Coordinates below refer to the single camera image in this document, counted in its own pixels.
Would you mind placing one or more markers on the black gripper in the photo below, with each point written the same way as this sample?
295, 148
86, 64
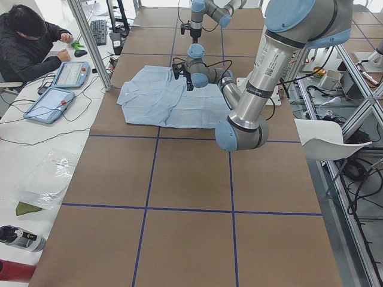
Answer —
187, 78
195, 33

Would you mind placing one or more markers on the light blue button shirt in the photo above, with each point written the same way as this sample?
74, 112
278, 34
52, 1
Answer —
154, 97

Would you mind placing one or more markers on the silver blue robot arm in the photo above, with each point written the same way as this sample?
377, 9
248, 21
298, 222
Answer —
289, 26
222, 16

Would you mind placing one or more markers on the black computer keyboard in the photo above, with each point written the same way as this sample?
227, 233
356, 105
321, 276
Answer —
99, 31

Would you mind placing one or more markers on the black computer mouse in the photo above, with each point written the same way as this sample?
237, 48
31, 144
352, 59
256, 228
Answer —
80, 53

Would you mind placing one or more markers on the green plastic toy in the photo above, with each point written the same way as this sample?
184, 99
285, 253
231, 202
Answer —
76, 45

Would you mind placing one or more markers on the upper teach pendant tablet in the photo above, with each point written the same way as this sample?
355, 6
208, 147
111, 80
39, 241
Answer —
71, 75

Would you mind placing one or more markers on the teach pendant tablet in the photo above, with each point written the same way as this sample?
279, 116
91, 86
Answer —
71, 75
50, 105

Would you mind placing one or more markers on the lower teach pendant tablet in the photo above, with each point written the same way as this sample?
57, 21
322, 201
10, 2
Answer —
50, 105

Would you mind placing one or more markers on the seated person in black jacket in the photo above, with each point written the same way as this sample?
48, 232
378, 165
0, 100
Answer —
26, 40

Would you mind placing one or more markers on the clear plastic bag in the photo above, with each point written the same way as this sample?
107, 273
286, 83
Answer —
46, 185

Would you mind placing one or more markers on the green folded cloth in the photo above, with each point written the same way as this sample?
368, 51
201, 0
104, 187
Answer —
25, 208

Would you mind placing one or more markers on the grey black handheld device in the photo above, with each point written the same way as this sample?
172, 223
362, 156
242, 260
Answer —
22, 239

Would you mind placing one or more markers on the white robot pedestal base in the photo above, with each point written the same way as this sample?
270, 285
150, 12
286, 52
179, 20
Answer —
274, 99

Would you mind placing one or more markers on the aluminium frame post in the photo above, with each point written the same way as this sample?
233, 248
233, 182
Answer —
90, 42

